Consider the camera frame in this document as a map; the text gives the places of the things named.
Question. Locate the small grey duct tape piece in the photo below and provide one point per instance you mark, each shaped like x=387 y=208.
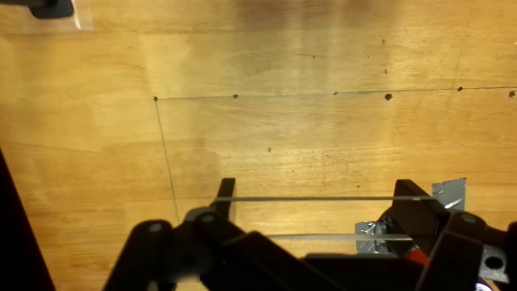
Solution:
x=369 y=236

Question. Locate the black clamp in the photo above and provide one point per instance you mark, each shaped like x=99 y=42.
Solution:
x=46 y=6

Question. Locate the thin pale rubber band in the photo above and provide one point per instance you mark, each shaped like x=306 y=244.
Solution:
x=324 y=197

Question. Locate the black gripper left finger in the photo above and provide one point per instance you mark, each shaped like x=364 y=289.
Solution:
x=151 y=252

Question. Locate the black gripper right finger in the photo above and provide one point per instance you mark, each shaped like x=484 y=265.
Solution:
x=458 y=252

